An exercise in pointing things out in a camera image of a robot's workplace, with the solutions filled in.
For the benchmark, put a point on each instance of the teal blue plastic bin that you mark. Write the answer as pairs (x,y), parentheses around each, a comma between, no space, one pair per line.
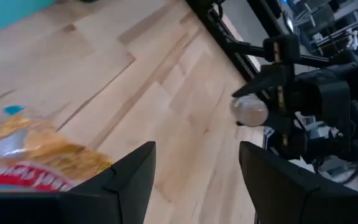
(5,15)

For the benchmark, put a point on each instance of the small glass spice jar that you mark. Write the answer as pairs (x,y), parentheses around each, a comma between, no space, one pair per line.
(249,110)

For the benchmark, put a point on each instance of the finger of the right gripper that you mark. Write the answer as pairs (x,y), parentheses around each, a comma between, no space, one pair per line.
(275,81)
(287,141)

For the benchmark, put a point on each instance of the orange red snack bag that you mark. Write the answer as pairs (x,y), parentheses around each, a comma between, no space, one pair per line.
(42,155)

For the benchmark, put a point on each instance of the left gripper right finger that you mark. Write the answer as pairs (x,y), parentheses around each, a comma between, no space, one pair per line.
(291,202)

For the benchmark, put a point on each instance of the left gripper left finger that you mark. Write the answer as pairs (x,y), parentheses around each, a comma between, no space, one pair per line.
(113,199)

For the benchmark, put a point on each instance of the black aluminium table frame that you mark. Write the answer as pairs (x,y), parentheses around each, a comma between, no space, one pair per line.
(222,31)

